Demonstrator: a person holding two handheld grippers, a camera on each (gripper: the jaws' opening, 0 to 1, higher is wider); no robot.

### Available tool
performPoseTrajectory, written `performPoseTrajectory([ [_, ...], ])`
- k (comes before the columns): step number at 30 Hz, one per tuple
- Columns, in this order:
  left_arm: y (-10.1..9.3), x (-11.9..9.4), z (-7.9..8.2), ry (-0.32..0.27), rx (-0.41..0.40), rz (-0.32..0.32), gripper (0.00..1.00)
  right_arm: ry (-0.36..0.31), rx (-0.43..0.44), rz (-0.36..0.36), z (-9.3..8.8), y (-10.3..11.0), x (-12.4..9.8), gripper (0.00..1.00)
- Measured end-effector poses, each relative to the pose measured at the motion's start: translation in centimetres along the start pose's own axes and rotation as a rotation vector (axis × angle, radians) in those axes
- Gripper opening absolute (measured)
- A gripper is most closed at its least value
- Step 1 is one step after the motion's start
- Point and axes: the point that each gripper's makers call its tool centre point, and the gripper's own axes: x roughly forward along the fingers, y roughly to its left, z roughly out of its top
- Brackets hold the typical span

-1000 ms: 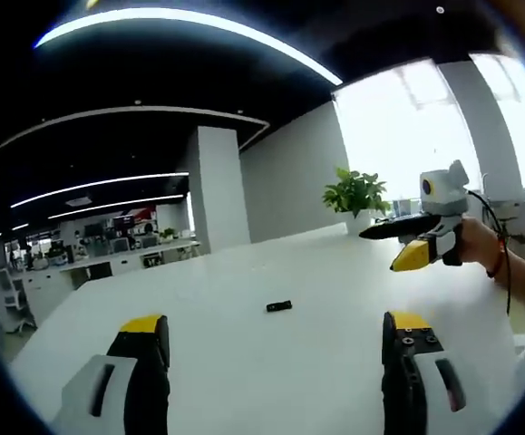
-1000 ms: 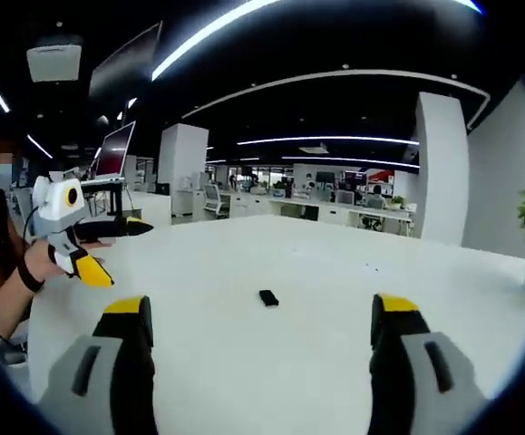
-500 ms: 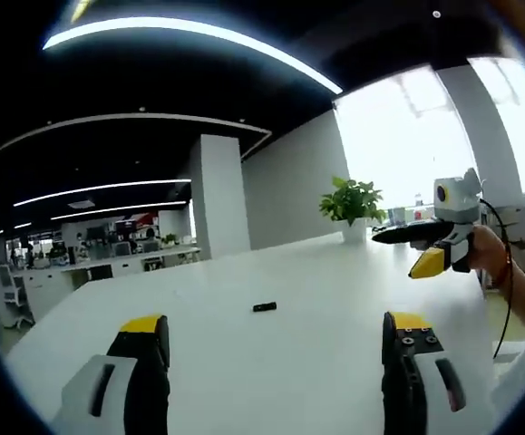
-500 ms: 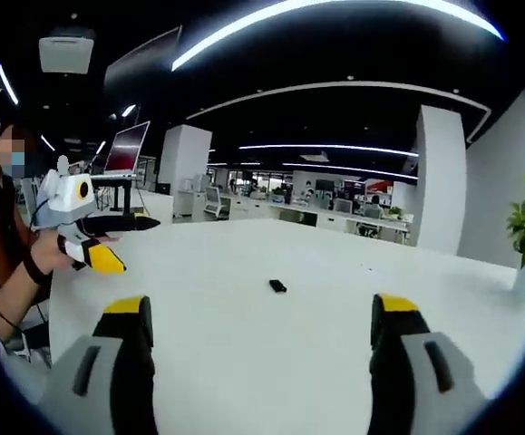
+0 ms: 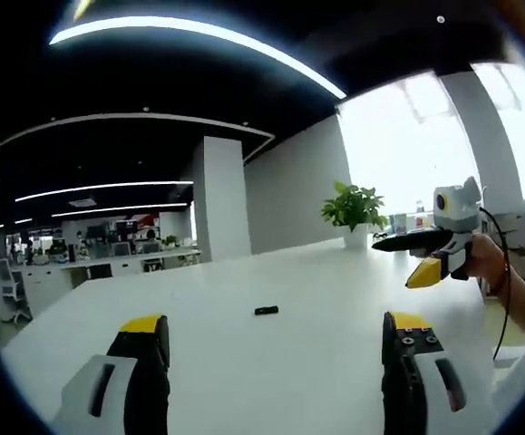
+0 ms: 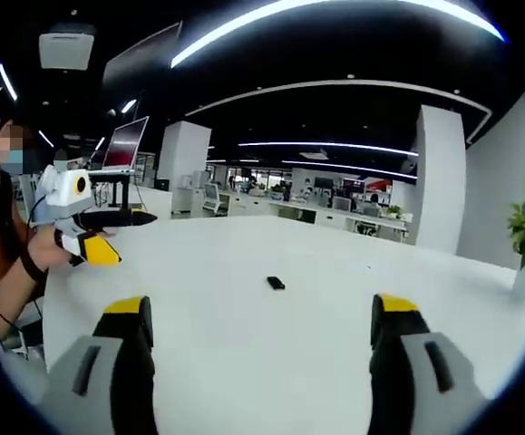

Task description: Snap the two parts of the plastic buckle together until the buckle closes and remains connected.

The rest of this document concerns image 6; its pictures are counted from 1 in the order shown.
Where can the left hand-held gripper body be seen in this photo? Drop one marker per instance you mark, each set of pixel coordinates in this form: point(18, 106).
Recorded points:
point(65, 192)

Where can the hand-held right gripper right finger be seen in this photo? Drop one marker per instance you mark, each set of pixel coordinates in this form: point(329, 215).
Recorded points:
point(398, 362)

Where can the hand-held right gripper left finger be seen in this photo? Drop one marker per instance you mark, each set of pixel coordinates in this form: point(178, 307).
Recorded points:
point(126, 362)

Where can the person's left hand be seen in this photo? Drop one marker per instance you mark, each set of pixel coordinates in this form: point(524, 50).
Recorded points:
point(46, 254)

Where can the black laptop stand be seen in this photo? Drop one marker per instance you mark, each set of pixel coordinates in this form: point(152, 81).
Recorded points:
point(117, 188)

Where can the black wristband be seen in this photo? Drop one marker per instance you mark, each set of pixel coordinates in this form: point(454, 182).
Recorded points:
point(31, 268)

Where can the open silver laptop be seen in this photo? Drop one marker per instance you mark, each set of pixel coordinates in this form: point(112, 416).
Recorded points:
point(126, 144)

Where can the white office chair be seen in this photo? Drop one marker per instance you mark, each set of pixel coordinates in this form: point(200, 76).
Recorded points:
point(210, 195)

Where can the white ceiling air conditioner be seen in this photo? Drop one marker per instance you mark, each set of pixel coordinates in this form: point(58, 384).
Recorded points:
point(67, 49)

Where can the dark hanging panel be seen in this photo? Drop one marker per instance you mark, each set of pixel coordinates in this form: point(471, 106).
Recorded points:
point(142, 59)

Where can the white office desk row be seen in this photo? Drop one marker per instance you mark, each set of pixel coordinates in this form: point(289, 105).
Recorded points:
point(289, 210)

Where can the long curved ceiling light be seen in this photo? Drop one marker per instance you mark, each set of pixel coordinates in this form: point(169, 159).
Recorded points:
point(325, 9)

